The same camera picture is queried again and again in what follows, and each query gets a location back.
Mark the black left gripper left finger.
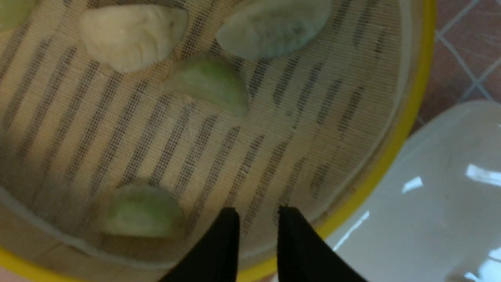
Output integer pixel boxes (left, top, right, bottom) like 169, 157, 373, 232
160, 208, 240, 282

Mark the white steamer liner cloth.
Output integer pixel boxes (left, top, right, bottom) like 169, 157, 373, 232
0, 0, 413, 271

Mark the pale dumpling steamer centre left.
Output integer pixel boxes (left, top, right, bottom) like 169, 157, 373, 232
79, 5, 189, 73

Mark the green dumpling steamer front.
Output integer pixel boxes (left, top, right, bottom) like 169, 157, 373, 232
161, 53, 249, 118

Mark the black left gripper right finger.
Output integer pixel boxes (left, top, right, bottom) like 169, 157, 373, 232
277, 206, 366, 282

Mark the white square plate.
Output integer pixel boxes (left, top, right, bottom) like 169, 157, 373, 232
326, 100, 501, 282

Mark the green dumpling steamer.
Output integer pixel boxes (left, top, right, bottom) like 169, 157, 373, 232
161, 53, 249, 118
0, 0, 38, 31

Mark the bamboo steamer basket yellow rim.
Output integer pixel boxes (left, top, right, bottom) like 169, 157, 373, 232
0, 0, 437, 282

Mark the white dumpling steamer front centre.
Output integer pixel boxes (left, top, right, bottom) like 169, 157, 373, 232
215, 0, 332, 60

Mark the green dumpling on plate left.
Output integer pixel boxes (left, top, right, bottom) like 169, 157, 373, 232
98, 183, 186, 239

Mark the green dumpling steamer back left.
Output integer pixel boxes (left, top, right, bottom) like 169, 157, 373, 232
0, 0, 38, 31

